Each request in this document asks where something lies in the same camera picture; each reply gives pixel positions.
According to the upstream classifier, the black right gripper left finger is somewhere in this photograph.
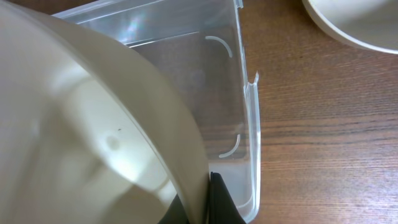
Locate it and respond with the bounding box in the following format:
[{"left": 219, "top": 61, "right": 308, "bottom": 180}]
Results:
[{"left": 158, "top": 195, "right": 189, "bottom": 224}]

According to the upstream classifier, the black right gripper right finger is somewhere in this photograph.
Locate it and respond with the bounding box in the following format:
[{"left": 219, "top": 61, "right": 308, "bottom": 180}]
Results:
[{"left": 208, "top": 172, "right": 246, "bottom": 224}]

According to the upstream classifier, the cream bowl front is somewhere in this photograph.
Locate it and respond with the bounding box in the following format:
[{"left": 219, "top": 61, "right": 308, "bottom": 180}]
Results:
[{"left": 1, "top": 1, "right": 209, "bottom": 223}]

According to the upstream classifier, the cream bowl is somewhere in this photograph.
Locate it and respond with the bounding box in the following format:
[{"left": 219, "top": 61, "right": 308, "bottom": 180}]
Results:
[
  {"left": 302, "top": 0, "right": 397, "bottom": 54},
  {"left": 1, "top": 1, "right": 209, "bottom": 223}
]

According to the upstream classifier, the cream bowl back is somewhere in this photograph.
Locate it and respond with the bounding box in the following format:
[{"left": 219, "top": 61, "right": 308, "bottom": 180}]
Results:
[{"left": 302, "top": 0, "right": 397, "bottom": 54}]

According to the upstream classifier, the clear plastic container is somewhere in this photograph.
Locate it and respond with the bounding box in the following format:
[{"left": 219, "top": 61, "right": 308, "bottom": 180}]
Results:
[{"left": 57, "top": 0, "right": 261, "bottom": 222}]

